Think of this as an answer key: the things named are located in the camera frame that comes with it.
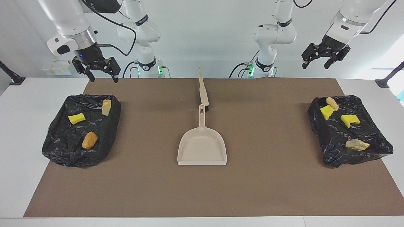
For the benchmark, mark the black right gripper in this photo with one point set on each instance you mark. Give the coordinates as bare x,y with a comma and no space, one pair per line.
91,54

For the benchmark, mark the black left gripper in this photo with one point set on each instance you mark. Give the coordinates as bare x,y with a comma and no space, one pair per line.
333,44

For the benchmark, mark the small striped croissant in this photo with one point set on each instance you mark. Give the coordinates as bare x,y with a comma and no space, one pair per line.
357,144
106,107
332,103

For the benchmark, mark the notched yellow sponge piece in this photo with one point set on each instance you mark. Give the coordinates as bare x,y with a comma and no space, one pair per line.
349,119

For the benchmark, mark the brown bread roll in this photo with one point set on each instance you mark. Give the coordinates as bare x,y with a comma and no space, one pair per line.
90,140

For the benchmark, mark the beige hand brush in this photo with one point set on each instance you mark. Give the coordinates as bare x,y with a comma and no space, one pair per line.
203,91

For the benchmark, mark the beige plastic dustpan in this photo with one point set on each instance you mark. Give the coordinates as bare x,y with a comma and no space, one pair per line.
202,148

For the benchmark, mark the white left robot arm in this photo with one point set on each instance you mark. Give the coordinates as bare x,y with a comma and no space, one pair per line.
350,15

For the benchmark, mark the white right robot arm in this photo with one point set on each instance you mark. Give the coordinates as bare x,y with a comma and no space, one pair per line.
68,19

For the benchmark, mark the black bag lined bin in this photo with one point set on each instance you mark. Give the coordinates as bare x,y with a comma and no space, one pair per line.
63,148
341,151

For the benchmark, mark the black clamp stand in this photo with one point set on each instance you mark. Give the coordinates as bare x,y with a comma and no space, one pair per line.
389,75
11,75

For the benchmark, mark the brown table mat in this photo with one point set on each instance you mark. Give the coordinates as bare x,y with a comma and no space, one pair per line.
252,195

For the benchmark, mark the white wall socket box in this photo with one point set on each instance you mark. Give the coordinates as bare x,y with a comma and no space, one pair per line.
52,70

